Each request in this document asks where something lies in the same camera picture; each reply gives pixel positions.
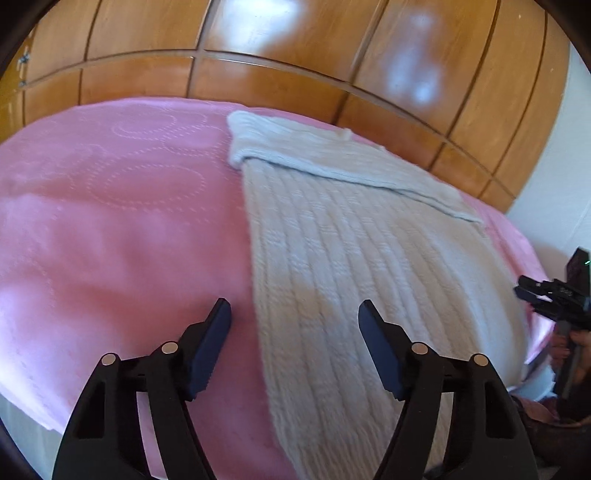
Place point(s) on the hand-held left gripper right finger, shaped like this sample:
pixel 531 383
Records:
pixel 381 350

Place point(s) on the pink blanket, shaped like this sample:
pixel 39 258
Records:
pixel 115 221

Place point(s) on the person's right hand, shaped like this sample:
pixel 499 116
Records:
pixel 582 350

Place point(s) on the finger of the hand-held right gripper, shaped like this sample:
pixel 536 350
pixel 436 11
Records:
pixel 535 282
pixel 533 300

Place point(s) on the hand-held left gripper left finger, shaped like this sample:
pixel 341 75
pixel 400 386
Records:
pixel 211 350

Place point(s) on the wooden wardrobe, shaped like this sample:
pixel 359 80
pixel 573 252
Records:
pixel 300 60

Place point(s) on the white bed sheet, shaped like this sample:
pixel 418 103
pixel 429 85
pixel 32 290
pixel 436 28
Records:
pixel 535 383

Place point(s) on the person's red patterned clothing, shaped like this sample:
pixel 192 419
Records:
pixel 540 410

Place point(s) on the white knit sweater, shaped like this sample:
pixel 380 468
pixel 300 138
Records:
pixel 351 258

